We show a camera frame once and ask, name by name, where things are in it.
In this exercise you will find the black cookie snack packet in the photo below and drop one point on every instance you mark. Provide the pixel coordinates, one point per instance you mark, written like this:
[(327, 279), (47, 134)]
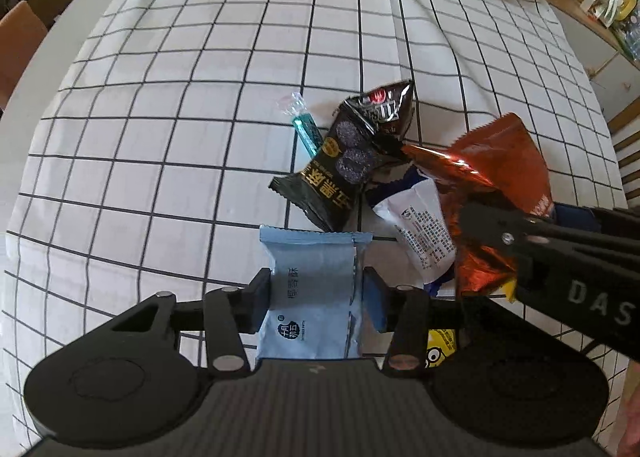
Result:
[(330, 172)]

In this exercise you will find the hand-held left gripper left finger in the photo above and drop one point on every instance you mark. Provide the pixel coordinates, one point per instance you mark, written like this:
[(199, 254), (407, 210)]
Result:
[(263, 299)]

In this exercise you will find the light blue snack packet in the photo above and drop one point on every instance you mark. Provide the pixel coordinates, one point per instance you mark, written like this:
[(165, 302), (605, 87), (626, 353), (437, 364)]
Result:
[(310, 297)]

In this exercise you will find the copper foil snack packet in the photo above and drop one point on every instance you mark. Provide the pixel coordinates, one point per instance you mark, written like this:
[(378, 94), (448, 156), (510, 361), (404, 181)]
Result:
[(495, 167)]

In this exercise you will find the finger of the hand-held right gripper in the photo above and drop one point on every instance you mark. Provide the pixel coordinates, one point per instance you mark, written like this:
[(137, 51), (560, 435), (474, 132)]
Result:
[(492, 232), (575, 217)]

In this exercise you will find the white and blue snack packet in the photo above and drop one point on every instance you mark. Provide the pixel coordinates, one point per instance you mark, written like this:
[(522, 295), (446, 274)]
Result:
[(420, 222)]

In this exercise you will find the slatted wooden chair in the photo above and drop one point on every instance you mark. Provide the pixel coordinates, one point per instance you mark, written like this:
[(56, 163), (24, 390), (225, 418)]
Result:
[(627, 157)]

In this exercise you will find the dark brown snack packet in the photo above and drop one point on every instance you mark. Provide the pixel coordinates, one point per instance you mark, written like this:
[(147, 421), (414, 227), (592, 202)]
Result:
[(390, 109)]

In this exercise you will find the pink backed chair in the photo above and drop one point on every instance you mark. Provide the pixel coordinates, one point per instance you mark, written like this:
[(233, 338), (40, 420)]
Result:
[(20, 52)]

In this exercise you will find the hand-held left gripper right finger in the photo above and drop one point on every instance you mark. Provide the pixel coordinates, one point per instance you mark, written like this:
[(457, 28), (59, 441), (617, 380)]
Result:
[(375, 301)]

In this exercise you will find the person's right forearm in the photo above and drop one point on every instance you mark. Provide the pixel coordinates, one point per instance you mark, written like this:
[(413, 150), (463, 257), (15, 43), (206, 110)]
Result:
[(631, 429)]

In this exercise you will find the yellow cartoon snack packet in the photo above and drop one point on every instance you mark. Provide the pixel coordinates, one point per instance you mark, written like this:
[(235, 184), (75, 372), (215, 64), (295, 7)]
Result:
[(440, 347)]

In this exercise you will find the checkered white tablecloth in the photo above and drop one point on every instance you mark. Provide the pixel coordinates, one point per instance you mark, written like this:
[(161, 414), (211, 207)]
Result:
[(200, 87)]

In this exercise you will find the teal candy stick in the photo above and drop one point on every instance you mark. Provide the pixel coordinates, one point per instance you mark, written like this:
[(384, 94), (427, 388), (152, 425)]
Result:
[(305, 129)]

